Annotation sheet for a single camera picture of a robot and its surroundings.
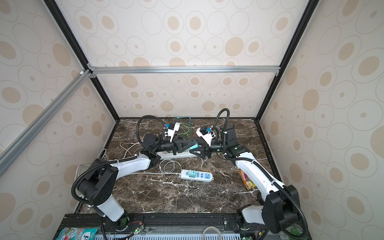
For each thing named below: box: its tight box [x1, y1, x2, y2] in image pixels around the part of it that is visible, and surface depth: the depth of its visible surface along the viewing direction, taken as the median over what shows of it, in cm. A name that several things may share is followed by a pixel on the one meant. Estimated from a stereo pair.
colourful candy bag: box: [237, 168, 257, 191], surface depth 87 cm
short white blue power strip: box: [180, 169, 213, 182], surface depth 89 cm
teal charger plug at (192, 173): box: [188, 170, 197, 178], surface depth 85 cm
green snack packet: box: [56, 227, 98, 240], surface depth 70 cm
